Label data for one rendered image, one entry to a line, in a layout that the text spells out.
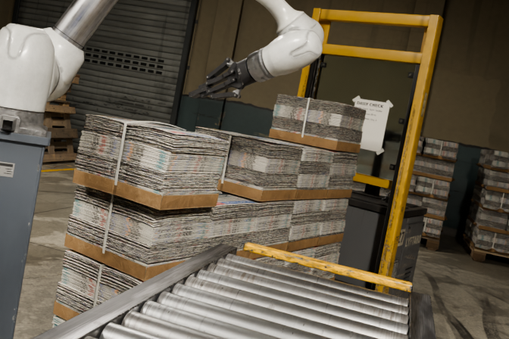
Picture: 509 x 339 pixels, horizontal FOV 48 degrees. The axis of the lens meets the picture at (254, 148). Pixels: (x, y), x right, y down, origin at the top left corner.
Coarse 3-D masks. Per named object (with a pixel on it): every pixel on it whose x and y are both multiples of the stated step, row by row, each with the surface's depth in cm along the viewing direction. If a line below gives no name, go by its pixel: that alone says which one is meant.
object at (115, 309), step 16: (208, 256) 137; (224, 256) 141; (176, 272) 119; (192, 272) 121; (144, 288) 105; (160, 288) 107; (112, 304) 94; (128, 304) 96; (80, 320) 85; (96, 320) 87; (112, 320) 88; (48, 336) 78; (64, 336) 79; (80, 336) 80; (96, 336) 84
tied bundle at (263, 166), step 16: (240, 144) 224; (256, 144) 220; (272, 144) 221; (224, 160) 228; (240, 160) 223; (256, 160) 220; (272, 160) 221; (288, 160) 232; (224, 176) 228; (240, 176) 223; (256, 176) 220; (272, 176) 223; (288, 176) 234
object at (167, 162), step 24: (144, 144) 169; (168, 144) 164; (192, 144) 170; (216, 144) 181; (144, 168) 167; (168, 168) 164; (192, 168) 174; (216, 168) 184; (168, 192) 166; (192, 192) 176; (216, 192) 187
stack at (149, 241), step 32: (96, 192) 184; (224, 192) 229; (96, 224) 183; (128, 224) 176; (160, 224) 172; (192, 224) 185; (224, 224) 202; (256, 224) 220; (288, 224) 243; (64, 256) 191; (128, 256) 175; (160, 256) 175; (192, 256) 189; (64, 288) 190; (96, 288) 181; (128, 288) 174; (64, 320) 190
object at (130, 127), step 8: (120, 128) 174; (128, 128) 172; (136, 128) 175; (168, 128) 188; (176, 128) 197; (120, 136) 174; (128, 136) 172; (120, 144) 173; (128, 144) 172; (128, 152) 171; (112, 160) 174; (120, 160) 172; (128, 160) 172; (112, 168) 174; (120, 168) 172; (112, 176) 174; (120, 176) 172
